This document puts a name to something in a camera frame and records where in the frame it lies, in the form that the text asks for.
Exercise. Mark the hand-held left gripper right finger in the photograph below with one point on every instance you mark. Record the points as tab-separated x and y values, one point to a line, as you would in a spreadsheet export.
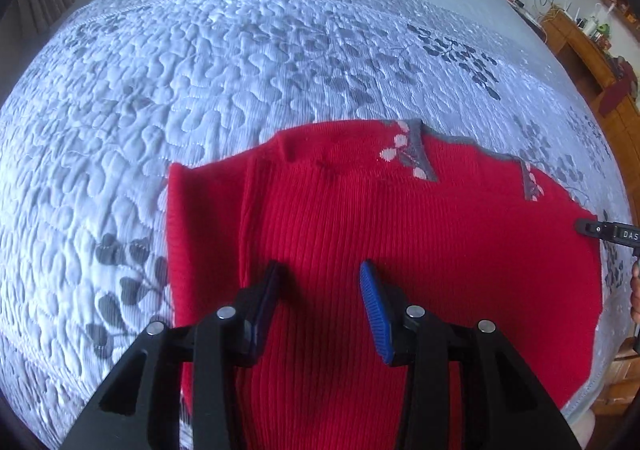
376	312

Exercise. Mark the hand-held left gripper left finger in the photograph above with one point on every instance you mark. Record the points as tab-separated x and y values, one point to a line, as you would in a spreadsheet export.
260	302

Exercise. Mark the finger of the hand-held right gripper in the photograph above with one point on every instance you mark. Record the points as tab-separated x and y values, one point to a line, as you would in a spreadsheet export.
590	227

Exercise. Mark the red knitted sweater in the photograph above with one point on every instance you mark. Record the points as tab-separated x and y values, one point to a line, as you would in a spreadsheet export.
450	230

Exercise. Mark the person's right hand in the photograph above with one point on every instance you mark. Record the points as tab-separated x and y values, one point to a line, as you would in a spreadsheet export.
635	290

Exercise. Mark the dark red cloth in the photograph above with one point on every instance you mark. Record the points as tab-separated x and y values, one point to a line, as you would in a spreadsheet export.
614	95

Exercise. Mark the wooden desk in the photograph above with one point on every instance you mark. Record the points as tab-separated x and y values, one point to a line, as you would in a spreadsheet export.
580	55

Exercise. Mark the white bottle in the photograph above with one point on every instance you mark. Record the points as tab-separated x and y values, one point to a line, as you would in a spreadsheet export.
594	22

